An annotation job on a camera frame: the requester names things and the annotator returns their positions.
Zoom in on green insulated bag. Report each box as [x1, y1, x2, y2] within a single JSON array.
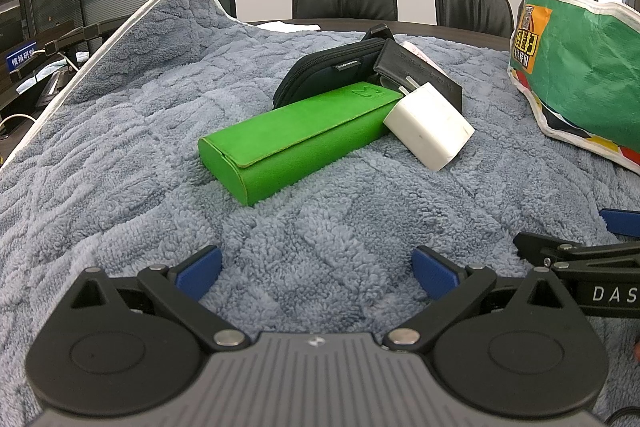
[[508, 0, 639, 172]]

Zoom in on grey fleece blanket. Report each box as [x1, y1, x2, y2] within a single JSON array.
[[1, 0, 639, 426]]

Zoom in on black office chair right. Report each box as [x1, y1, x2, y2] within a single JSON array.
[[435, 0, 514, 38]]

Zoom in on white power adapter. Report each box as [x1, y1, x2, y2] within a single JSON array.
[[384, 82, 475, 171]]

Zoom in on black wallet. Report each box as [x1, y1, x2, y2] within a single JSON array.
[[373, 40, 463, 113]]

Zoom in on white papers on table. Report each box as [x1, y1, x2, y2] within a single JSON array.
[[257, 20, 321, 34]]

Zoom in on dark blue zipper pouch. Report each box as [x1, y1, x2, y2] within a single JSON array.
[[273, 24, 395, 108]]

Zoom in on green glasses case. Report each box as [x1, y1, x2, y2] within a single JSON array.
[[198, 82, 402, 206]]

